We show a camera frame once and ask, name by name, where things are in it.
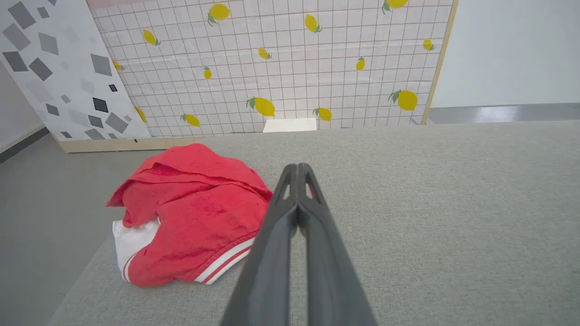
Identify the red shirt with white sleeves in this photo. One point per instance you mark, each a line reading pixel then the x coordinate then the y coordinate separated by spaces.
pixel 199 217

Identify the white box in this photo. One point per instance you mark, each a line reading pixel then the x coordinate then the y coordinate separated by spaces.
pixel 290 125

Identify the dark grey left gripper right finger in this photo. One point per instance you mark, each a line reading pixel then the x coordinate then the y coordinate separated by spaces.
pixel 331 271

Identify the lemon print partition panel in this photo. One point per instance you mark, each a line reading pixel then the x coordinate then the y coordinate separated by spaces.
pixel 294 68

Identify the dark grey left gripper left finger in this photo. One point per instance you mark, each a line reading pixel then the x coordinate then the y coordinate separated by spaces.
pixel 267 262

